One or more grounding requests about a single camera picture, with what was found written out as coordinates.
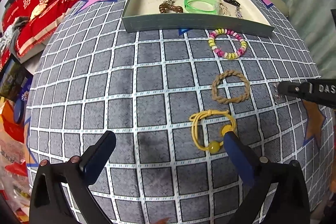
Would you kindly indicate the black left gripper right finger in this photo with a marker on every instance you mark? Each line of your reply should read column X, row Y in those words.
column 242, row 157

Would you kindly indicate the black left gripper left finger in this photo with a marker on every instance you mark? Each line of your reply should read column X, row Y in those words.
column 96, row 156

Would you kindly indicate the small silver crystal earring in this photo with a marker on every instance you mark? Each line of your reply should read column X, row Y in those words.
column 276, row 96

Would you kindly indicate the green translucent bangle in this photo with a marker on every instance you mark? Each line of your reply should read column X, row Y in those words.
column 209, row 7

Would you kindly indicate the beige jewelry tray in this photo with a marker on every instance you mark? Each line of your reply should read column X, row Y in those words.
column 145, row 15

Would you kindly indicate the grey checkered tablecloth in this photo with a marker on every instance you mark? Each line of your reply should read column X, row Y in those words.
column 94, row 76

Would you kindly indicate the black hair claw clip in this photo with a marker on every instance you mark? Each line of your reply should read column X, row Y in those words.
column 232, row 2

